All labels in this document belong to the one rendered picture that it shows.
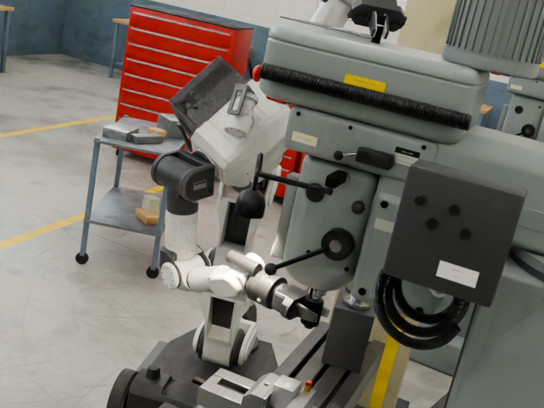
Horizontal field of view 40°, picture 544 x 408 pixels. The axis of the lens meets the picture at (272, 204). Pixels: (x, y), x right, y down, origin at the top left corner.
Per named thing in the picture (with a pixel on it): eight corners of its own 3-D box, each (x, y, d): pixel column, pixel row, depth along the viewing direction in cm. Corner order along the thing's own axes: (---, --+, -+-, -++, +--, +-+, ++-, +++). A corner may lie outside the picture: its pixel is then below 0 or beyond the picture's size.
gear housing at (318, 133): (279, 148, 165) (289, 104, 163) (315, 134, 188) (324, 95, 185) (427, 190, 155) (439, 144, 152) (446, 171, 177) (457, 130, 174)
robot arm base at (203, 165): (156, 195, 214) (145, 163, 207) (189, 172, 220) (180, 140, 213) (189, 214, 205) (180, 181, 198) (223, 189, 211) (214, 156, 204)
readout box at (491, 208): (379, 275, 135) (407, 164, 129) (390, 261, 144) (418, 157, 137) (489, 312, 129) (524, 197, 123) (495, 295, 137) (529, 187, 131)
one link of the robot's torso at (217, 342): (201, 337, 285) (211, 238, 259) (251, 351, 283) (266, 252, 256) (187, 366, 273) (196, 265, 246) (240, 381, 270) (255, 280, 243)
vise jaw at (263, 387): (240, 404, 181) (244, 390, 180) (261, 383, 193) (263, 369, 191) (262, 413, 180) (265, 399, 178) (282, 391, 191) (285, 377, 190)
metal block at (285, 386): (268, 405, 182) (273, 384, 180) (278, 394, 188) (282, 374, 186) (287, 414, 181) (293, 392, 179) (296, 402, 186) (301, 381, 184)
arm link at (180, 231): (151, 277, 219) (154, 207, 210) (188, 265, 227) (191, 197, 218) (175, 294, 211) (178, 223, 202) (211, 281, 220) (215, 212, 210)
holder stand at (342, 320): (320, 363, 224) (334, 302, 218) (329, 332, 245) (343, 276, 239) (359, 373, 222) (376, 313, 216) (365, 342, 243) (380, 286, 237)
